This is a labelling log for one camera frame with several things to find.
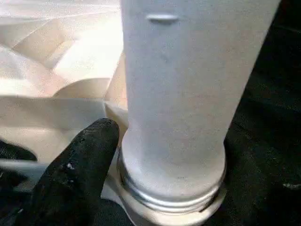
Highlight black mat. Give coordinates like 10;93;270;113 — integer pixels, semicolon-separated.
0;0;301;226

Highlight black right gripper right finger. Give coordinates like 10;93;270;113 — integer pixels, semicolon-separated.
217;128;301;226

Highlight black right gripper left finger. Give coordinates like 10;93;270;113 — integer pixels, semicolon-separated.
16;118;120;226

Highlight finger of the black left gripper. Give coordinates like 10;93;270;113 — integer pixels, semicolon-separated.
0;138;38;163

